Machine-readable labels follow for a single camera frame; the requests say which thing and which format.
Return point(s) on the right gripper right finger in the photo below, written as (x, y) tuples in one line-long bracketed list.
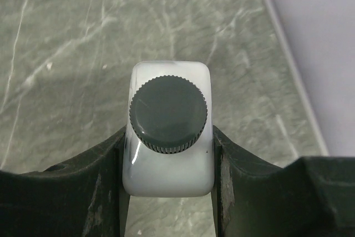
[(313, 196)]

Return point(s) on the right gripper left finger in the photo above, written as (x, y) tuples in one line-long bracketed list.
[(82, 196)]

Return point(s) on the white square bottle black cap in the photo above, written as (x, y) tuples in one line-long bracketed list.
[(169, 151)]

